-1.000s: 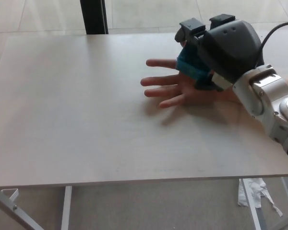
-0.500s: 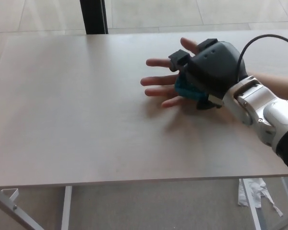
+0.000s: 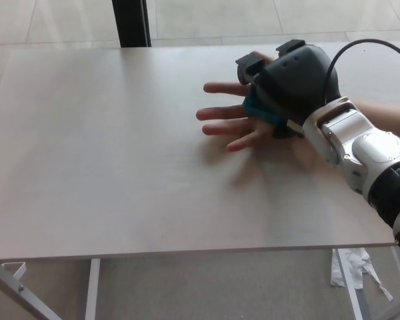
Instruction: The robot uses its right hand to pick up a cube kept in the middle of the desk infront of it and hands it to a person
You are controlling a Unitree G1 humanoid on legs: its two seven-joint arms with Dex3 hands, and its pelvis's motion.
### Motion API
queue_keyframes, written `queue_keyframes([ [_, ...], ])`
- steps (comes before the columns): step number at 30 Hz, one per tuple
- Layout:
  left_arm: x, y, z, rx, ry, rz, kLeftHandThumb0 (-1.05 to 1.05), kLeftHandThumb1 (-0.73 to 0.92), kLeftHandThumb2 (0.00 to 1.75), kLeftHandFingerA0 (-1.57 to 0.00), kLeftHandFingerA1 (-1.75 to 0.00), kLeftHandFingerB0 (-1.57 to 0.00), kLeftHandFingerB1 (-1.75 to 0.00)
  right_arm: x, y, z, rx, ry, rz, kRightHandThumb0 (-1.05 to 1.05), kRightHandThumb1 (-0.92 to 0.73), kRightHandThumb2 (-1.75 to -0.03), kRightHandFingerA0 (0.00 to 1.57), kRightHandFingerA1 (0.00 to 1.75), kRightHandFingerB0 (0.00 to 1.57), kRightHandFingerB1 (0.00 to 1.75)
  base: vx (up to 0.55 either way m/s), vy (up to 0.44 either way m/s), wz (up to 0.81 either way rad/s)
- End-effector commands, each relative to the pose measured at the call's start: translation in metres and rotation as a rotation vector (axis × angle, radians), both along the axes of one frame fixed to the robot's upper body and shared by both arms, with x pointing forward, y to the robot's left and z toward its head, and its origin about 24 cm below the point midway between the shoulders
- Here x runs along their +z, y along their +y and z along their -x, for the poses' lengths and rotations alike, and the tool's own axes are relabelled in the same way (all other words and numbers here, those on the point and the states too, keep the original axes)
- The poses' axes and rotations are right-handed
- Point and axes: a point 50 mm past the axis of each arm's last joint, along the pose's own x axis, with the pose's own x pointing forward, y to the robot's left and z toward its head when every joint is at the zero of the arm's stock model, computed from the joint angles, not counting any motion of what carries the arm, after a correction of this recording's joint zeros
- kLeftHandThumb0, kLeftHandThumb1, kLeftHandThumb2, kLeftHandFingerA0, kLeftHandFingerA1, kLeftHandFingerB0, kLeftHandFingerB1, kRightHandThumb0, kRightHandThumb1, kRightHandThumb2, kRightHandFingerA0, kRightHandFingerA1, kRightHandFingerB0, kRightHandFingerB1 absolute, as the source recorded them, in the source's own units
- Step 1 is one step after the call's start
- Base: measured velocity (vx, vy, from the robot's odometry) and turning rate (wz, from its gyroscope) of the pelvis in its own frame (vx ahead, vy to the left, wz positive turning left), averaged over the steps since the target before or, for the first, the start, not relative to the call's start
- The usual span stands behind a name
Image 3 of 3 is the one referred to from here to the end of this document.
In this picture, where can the person's bare hand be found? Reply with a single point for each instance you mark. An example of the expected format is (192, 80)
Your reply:
(256, 133)

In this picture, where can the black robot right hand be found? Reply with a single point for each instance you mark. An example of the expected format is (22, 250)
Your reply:
(296, 80)

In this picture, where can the teal foil-wrapped cube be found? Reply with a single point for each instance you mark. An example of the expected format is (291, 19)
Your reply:
(258, 111)

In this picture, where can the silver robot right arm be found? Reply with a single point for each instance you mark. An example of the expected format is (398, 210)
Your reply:
(353, 140)

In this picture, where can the crumpled white paper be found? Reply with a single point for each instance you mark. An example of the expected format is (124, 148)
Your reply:
(356, 266)

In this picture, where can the white table leg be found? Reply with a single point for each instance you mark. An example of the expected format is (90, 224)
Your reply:
(351, 293)
(93, 290)

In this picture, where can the grey diagonal table brace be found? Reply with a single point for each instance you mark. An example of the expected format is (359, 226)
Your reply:
(20, 296)

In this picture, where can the black window frame post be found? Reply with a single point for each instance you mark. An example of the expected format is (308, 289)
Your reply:
(131, 23)

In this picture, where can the white metal bracket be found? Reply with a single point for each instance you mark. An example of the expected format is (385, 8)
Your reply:
(21, 271)

